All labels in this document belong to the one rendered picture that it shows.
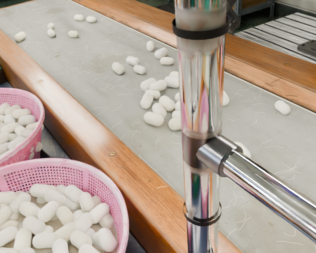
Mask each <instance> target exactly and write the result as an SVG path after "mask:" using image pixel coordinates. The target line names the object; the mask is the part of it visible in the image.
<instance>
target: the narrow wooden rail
mask: <svg viewBox="0 0 316 253"><path fill-rule="evenodd" d="M0 66H1V67H2V68H3V70H4V73H5V75H6V78H7V80H8V82H9V84H10V85H11V86H12V87H13V88H15V89H21V90H25V91H28V92H30V93H32V94H34V95H35V96H36V97H37V98H38V99H39V100H40V101H41V102H42V104H43V107H44V110H45V118H44V122H43V125H44V127H45V128H46V130H47V131H48V132H49V133H50V134H51V136H52V137H53V138H54V139H55V141H56V142H57V143H58V144H59V146H60V147H61V148H62V149H63V151H64V152H65V153H66V154H67V155H68V157H69V158H70V159H71V160H75V161H79V162H82V163H85V164H88V165H90V166H93V167H95V168H96V169H98V170H100V171H101V172H103V173H104V174H105V175H107V176H108V177H109V178H110V179H111V180H112V181H113V182H114V183H115V184H116V186H117V187H118V189H119V190H120V192H121V194H122V195H123V198H124V201H125V204H126V208H127V213H128V219H129V232H130V233H131V235H132V236H133V237H134V238H135V240H136V241H137V242H138V243H139V245H140V246H141V247H142V248H143V250H144V251H145V252H146V253H188V243H187V224H186V218H185V216H184V212H183V206H184V202H185V199H184V198H183V197H182V196H181V195H180V194H179V193H178V192H177V191H176V190H175V189H173V188H172V187H171V186H170V185H169V184H168V183H167V182H166V181H165V180H164V179H163V178H161V177H160V176H159V175H158V174H157V173H156V172H155V171H154V170H153V169H152V168H151V167H150V166H148V165H147V164H146V163H145V162H144V161H143V160H142V159H141V158H140V157H139V156H138V155H136V154H135V153H134V152H133V151H132V150H131V149H130V148H129V147H128V146H127V145H126V144H125V143H123V142H122V141H121V140H120V139H119V138H118V137H117V136H116V135H115V134H114V133H113V132H111V131H110V130H109V129H108V128H107V127H106V126H105V125H104V124H103V123H102V122H101V121H100V120H98V119H97V118H96V117H95V116H94V115H93V114H92V113H91V112H90V111H89V110H88V109H86V108H85V107H84V106H83V105H82V104H81V103H80V102H79V101H78V100H77V99H76V98H74V97H73V96H72V95H71V94H70V93H69V92H68V91H67V90H66V89H65V88H64V87H63V86H61V85H60V84H59V83H58V82H57V81H56V80H55V79H54V78H53V77H52V76H51V75H50V74H48V73H47V72H46V71H45V70H44V69H43V68H42V67H41V66H40V65H39V64H38V63H36V62H35V61H34V60H33V59H32V58H31V57H30V56H29V55H28V54H27V53H26V52H25V51H23V50H22V49H21V48H20V47H19V46H18V45H17V44H16V43H15V42H14V41H13V40H11V39H10V38H9V37H8V36H7V35H6V34H5V33H4V32H3V31H2V30H1V29H0ZM218 253H243V252H242V251H241V250H240V249H239V248H238V247H236V246H235V245H234V244H233V243H232V242H231V241H230V240H229V239H228V238H227V237H226V236H224V235H223V234H222V233H221V232H220V231H219V230H218Z"/></svg>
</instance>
